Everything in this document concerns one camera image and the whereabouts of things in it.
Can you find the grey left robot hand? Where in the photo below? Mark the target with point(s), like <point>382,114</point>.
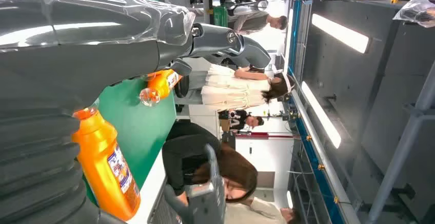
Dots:
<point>85,63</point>

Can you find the green table mat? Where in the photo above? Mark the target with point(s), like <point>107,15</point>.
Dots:
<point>142,130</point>

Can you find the person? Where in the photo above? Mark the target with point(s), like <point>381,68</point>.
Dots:
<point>239,119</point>
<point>183,147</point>
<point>251,22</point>
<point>251,214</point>
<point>231,90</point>

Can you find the green board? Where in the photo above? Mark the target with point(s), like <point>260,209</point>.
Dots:
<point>220,16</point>

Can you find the grey laptop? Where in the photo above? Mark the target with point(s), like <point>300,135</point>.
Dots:
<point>212,202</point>

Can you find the red bar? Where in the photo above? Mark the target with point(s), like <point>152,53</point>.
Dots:
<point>261,135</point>

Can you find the white led light strip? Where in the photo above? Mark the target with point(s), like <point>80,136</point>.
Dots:
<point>289,200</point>
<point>339,34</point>
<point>321,115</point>

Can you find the grey metal pole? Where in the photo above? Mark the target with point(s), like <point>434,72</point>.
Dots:
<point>397,161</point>

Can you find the plastic wrapped dark object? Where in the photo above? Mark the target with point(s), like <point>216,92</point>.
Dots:
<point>416,12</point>

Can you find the blue aluminium frame rail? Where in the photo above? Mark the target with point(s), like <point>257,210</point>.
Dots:
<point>316,161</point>

